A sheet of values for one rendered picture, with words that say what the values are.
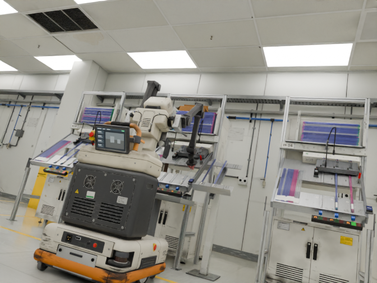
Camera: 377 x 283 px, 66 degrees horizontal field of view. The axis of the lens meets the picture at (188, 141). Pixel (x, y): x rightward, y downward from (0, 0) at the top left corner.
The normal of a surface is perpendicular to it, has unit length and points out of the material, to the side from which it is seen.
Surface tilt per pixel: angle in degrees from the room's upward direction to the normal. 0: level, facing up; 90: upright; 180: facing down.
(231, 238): 90
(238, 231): 90
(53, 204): 90
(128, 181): 90
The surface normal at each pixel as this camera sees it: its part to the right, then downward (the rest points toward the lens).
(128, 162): -0.31, -0.28
